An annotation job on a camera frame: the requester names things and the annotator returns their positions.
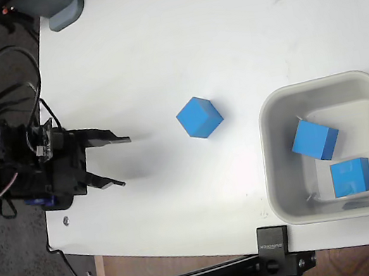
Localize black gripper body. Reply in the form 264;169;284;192
38;123;96;202

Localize white plastic bin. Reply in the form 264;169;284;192
247;67;369;232

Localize blue cube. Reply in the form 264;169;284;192
286;113;344;167
328;156;369;199
173;92;227;144

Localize black table clamp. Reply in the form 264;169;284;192
251;218;320;276

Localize gripper camera circuit board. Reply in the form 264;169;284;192
29;117;61;163

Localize gray stand base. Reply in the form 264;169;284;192
14;0;91;39

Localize thin black floor cable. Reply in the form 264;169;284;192
47;238;89;276

